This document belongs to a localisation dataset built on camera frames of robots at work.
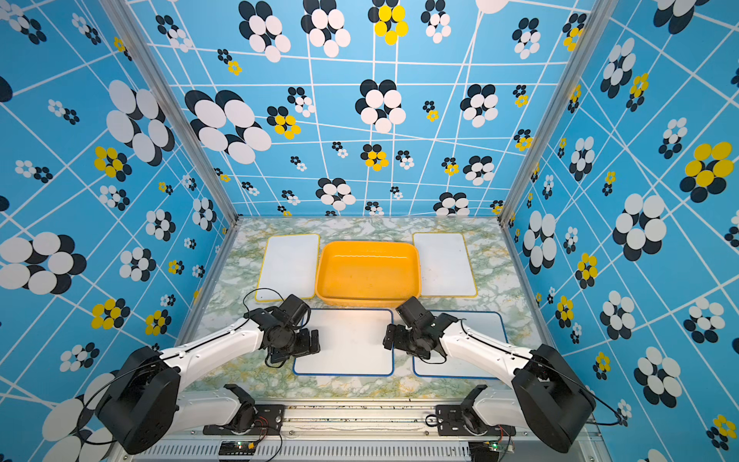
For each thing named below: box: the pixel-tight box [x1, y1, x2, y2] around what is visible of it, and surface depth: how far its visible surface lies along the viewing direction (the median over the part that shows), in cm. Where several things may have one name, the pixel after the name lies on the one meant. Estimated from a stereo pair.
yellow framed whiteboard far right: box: [411, 231, 479, 299], surface depth 106 cm
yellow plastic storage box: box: [314, 240, 422, 308], surface depth 104 cm
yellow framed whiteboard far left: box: [254, 233, 322, 303], surface depth 110 cm
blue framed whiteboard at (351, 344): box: [292, 308, 395, 377], surface depth 90 cm
